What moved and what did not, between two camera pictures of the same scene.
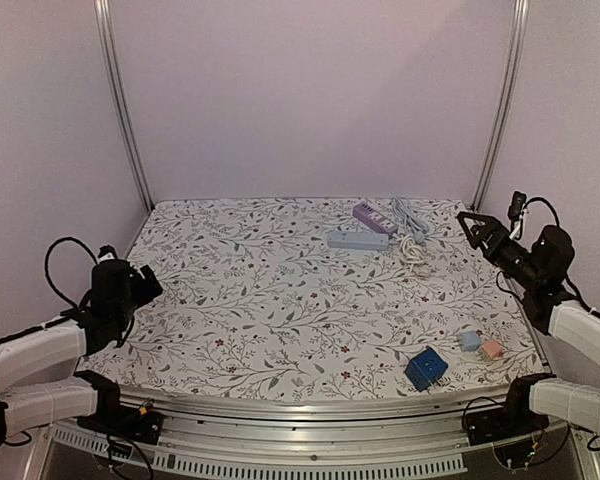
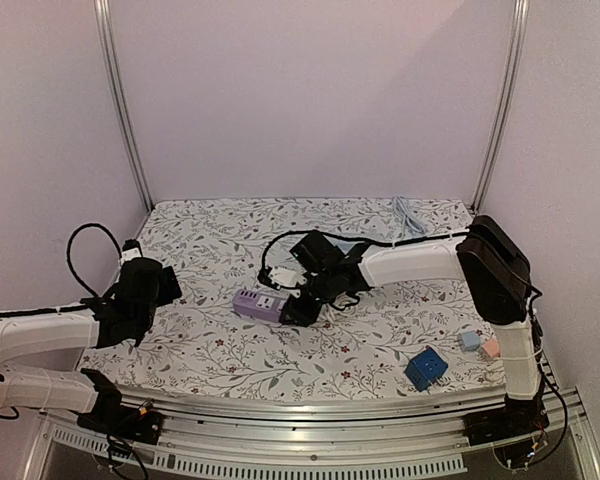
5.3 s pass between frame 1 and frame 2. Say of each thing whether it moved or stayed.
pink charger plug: stayed
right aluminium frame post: stayed
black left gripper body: moved
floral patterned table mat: stayed
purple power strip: moved
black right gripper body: moved
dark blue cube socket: stayed
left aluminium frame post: stayed
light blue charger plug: stayed
